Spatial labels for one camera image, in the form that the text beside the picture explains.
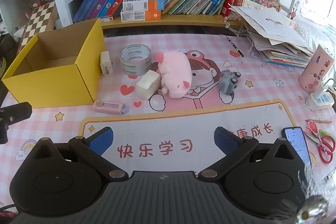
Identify pink utility knife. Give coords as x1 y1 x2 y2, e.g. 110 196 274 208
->
93 100 127 115

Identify grey toy car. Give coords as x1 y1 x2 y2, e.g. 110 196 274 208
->
219 69 241 95

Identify white foam block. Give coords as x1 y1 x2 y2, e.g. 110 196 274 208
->
135 70 161 100

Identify white charger plug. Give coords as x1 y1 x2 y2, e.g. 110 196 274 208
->
100 51 113 76

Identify pink plush pig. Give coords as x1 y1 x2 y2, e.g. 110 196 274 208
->
156 51 192 99

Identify clear packing tape roll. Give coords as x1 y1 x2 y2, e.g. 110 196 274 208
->
120 44 152 76

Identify smartphone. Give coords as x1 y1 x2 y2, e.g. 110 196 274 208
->
282 127 311 165

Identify yellow cardboard box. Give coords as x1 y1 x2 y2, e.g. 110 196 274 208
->
2 19 106 108

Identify pink cartoon desk mat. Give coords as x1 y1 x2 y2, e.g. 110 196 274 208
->
1 34 335 205

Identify white power strip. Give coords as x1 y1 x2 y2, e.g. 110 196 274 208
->
305 83 334 111

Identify chessboard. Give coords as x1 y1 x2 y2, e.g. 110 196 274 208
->
18 1 58 52

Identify black patterned pencil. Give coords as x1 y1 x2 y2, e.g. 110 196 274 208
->
226 36 244 57

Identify pile of papers and books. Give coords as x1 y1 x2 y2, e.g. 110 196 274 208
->
231 6 313 68

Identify pink cylindrical cup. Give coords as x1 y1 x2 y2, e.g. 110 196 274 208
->
298 44 335 93

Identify small red white box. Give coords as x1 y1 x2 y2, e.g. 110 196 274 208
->
100 16 113 22

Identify lower toothpaste box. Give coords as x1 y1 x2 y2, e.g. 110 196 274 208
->
120 10 161 22

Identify toothpaste box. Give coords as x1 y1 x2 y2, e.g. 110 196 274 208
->
122 0 165 12
120 10 161 22

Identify upper toothpaste box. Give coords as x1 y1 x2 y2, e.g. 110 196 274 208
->
122 0 165 12

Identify red handled scissors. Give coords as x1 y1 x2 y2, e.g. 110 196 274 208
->
304 120 335 164

